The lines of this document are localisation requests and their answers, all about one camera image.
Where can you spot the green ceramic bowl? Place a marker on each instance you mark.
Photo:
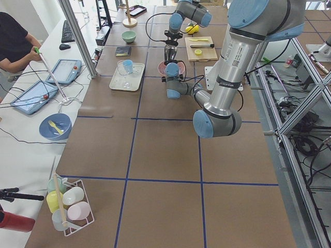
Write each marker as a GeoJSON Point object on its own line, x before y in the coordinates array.
{"type": "Point", "coordinates": [129, 36]}

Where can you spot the steel ice scoop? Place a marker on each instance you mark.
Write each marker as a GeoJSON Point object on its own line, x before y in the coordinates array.
{"type": "Point", "coordinates": [170, 51]}

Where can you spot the aluminium frame post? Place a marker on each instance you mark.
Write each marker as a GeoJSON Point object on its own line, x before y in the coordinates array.
{"type": "Point", "coordinates": [71, 18]}

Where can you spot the pink bowl of ice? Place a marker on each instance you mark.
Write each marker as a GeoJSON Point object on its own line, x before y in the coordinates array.
{"type": "Point", "coordinates": [161, 68]}

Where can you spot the white wire cup rack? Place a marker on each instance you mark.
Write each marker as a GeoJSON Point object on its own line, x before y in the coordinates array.
{"type": "Point", "coordinates": [69, 205]}

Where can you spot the cream bear tray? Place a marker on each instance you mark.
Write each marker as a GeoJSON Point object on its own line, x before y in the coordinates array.
{"type": "Point", "coordinates": [117, 81]}

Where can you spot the teach pendant tablet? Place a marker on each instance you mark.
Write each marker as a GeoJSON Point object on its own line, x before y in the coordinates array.
{"type": "Point", "coordinates": [35, 97]}
{"type": "Point", "coordinates": [66, 70]}

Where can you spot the black computer mouse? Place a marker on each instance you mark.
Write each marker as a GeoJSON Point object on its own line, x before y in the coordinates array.
{"type": "Point", "coordinates": [64, 46]}

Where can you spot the half lemon slice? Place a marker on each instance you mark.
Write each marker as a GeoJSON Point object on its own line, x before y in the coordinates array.
{"type": "Point", "coordinates": [198, 52]}

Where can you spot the steel cylinder muddler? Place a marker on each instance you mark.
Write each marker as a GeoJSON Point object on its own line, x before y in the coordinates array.
{"type": "Point", "coordinates": [202, 46]}

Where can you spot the person in black shirt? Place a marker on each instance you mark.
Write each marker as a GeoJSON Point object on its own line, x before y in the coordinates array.
{"type": "Point", "coordinates": [18, 46]}

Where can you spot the black keyboard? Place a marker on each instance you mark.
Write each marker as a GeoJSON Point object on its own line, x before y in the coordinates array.
{"type": "Point", "coordinates": [67, 34]}

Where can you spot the blue plastic cup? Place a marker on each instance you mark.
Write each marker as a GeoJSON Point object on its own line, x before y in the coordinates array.
{"type": "Point", "coordinates": [128, 66]}

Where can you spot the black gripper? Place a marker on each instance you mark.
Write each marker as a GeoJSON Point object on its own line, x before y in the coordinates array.
{"type": "Point", "coordinates": [170, 49]}

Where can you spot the near teach pendant tablet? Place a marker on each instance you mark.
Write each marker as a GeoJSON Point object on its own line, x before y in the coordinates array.
{"type": "Point", "coordinates": [35, 97]}

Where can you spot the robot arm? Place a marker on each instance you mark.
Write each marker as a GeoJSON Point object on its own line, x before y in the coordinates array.
{"type": "Point", "coordinates": [249, 23]}
{"type": "Point", "coordinates": [186, 9]}

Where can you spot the yellow lemon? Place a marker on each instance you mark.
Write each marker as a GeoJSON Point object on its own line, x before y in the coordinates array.
{"type": "Point", "coordinates": [189, 30]}
{"type": "Point", "coordinates": [197, 28]}

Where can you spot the clear wine glass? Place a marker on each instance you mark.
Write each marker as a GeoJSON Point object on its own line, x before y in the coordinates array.
{"type": "Point", "coordinates": [122, 72]}

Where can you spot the far teach pendant tablet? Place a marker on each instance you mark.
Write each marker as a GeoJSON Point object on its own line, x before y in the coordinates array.
{"type": "Point", "coordinates": [66, 70]}

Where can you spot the wooden cup stand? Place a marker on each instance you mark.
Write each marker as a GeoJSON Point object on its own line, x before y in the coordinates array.
{"type": "Point", "coordinates": [129, 22]}

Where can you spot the red bottle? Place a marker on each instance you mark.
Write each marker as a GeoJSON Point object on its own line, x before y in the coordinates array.
{"type": "Point", "coordinates": [16, 222]}

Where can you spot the wooden cutting board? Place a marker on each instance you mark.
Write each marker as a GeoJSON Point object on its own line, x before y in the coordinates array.
{"type": "Point", "coordinates": [208, 54]}

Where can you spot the blue bowl with fork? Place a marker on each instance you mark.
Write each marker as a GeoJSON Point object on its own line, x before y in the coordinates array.
{"type": "Point", "coordinates": [56, 127]}

